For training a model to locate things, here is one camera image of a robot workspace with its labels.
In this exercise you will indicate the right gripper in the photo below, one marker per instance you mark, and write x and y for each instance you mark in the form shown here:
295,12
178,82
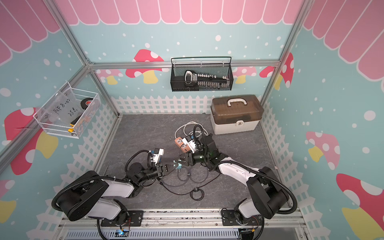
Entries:
190,159

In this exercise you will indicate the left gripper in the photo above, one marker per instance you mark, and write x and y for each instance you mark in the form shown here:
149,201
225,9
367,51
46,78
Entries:
161,169

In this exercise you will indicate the teal usb charger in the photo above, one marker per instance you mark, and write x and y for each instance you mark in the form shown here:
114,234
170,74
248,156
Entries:
178,166

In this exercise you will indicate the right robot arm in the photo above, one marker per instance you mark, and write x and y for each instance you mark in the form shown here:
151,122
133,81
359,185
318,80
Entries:
268,195

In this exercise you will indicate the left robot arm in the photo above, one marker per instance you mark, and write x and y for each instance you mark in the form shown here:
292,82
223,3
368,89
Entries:
97,197

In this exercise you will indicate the orange power strip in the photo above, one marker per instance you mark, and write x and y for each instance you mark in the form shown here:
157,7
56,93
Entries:
184,147

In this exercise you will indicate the white storage box brown lid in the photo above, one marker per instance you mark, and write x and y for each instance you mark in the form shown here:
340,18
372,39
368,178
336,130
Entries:
235,114

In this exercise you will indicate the socket bit set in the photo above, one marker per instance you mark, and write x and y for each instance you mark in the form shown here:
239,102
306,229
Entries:
205,82

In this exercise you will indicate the yellow black utility knife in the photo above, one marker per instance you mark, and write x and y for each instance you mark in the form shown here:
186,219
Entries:
76,125

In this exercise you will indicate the black tape roll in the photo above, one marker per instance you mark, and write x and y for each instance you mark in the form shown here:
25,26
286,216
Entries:
86,102

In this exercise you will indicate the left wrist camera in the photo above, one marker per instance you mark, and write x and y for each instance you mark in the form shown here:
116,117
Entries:
157,155

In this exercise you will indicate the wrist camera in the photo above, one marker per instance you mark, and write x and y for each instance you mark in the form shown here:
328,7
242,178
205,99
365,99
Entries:
157,155
190,143

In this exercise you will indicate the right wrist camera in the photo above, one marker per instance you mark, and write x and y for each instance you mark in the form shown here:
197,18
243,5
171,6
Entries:
190,143

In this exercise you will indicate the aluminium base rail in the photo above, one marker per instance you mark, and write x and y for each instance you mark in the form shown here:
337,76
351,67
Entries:
188,224

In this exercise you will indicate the black wire mesh basket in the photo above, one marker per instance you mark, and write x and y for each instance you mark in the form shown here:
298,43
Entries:
219,66

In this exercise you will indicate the clear acrylic wall bin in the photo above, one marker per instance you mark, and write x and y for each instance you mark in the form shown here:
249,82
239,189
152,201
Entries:
55,116

